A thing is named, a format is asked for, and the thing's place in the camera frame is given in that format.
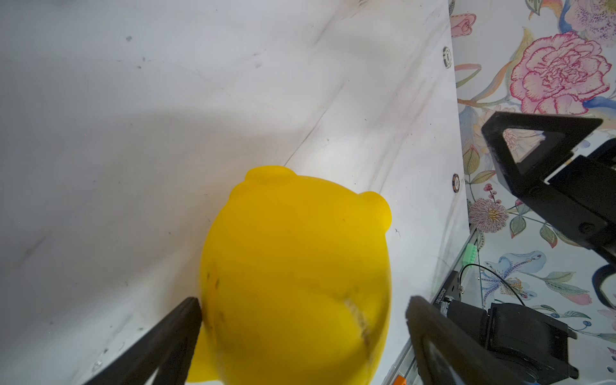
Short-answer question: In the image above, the round table hole cap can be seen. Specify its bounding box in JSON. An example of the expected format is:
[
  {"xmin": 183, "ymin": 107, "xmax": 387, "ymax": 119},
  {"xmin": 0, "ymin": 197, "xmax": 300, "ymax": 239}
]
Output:
[
  {"xmin": 442, "ymin": 46, "xmax": 453, "ymax": 69},
  {"xmin": 452, "ymin": 173, "xmax": 460, "ymax": 193}
]

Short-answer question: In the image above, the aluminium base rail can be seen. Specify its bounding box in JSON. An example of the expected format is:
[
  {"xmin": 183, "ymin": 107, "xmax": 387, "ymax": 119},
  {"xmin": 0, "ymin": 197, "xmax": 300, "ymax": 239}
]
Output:
[{"xmin": 382, "ymin": 226, "xmax": 481, "ymax": 384}]

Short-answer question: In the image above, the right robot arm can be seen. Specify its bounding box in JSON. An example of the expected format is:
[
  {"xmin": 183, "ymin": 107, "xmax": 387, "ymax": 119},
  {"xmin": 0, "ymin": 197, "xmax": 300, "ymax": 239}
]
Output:
[{"xmin": 477, "ymin": 112, "xmax": 615, "ymax": 384}]

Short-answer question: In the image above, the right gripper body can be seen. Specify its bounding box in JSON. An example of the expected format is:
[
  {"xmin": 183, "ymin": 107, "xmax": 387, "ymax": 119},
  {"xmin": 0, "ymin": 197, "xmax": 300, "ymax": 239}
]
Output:
[{"xmin": 524, "ymin": 139, "xmax": 615, "ymax": 262}]

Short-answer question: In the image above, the round table hole cap far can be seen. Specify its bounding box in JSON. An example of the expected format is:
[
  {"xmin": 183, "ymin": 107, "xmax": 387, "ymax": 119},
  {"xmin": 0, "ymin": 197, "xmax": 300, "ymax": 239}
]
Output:
[{"xmin": 442, "ymin": 46, "xmax": 453, "ymax": 69}]

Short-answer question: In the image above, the orange tag on rail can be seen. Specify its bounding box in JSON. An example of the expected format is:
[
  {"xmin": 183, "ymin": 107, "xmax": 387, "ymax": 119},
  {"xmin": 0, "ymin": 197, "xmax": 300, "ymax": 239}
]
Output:
[{"xmin": 392, "ymin": 375, "xmax": 407, "ymax": 385}]

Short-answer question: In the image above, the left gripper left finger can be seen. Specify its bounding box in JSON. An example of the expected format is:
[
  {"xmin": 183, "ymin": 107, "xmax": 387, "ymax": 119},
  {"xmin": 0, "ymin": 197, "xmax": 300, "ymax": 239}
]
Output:
[{"xmin": 88, "ymin": 297, "xmax": 202, "ymax": 385}]

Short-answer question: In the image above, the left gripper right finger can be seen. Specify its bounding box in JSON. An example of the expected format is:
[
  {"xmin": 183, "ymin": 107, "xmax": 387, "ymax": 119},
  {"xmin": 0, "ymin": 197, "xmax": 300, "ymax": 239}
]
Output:
[{"xmin": 406, "ymin": 296, "xmax": 523, "ymax": 384}]

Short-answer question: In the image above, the round table hole cap near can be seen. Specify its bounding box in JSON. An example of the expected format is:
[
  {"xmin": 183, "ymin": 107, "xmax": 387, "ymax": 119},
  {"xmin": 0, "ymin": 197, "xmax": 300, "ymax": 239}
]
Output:
[{"xmin": 452, "ymin": 173, "xmax": 460, "ymax": 193}]

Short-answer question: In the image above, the yellow piggy bank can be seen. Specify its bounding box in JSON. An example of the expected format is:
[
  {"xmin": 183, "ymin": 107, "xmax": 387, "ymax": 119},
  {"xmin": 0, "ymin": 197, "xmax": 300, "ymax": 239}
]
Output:
[{"xmin": 188, "ymin": 166, "xmax": 392, "ymax": 384}]

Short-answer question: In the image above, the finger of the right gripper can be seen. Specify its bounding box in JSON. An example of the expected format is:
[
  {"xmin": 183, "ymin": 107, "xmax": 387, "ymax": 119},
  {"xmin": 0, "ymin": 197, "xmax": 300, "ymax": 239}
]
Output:
[{"xmin": 481, "ymin": 112, "xmax": 603, "ymax": 195}]

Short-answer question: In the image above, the green connector on rail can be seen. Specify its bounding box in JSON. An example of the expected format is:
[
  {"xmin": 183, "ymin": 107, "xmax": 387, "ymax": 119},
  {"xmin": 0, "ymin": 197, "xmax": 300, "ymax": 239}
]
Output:
[{"xmin": 462, "ymin": 243, "xmax": 478, "ymax": 266}]

